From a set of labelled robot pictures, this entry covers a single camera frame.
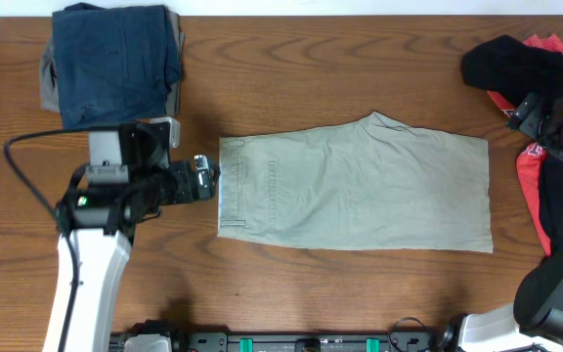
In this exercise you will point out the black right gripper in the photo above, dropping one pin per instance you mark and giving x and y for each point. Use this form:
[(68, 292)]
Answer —
[(533, 113)]

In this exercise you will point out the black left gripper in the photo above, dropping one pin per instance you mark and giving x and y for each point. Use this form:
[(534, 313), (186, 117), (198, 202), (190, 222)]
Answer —
[(204, 187)]

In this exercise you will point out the khaki green shorts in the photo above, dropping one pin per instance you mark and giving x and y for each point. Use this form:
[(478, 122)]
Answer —
[(375, 183)]

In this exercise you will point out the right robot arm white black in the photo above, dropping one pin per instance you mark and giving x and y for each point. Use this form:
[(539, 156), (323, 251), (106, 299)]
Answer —
[(534, 320)]

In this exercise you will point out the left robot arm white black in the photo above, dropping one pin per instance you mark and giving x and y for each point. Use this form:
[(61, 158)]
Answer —
[(128, 179)]

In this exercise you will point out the black garment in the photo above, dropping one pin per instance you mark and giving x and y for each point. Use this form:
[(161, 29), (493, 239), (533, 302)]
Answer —
[(509, 69)]

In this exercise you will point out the folded navy blue shorts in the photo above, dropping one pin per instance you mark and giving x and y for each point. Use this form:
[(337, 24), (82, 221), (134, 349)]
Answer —
[(113, 65)]

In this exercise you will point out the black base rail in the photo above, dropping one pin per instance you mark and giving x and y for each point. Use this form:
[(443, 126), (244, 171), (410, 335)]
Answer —
[(160, 336)]

